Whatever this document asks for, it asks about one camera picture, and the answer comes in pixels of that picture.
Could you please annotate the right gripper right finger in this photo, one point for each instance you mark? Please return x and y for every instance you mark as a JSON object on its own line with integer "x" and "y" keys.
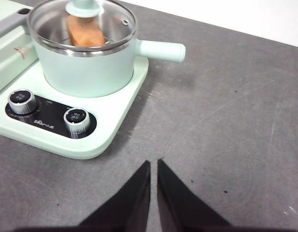
{"x": 178, "y": 205}

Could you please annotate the brown potato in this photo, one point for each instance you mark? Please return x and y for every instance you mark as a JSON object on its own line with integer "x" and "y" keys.
{"x": 86, "y": 33}

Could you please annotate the glass lid with green knob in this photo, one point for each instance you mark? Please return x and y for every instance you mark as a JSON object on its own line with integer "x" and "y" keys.
{"x": 82, "y": 7}

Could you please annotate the green steamer pot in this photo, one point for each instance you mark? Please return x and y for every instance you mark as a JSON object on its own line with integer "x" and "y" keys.
{"x": 91, "y": 70}

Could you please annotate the silver control knob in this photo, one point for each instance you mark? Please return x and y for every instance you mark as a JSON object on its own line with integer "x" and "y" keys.
{"x": 77, "y": 120}
{"x": 21, "y": 100}

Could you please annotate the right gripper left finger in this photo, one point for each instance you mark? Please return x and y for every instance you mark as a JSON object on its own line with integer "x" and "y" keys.
{"x": 129, "y": 205}

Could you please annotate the green griddle cover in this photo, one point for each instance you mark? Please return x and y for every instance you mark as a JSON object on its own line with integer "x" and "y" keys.
{"x": 8, "y": 60}

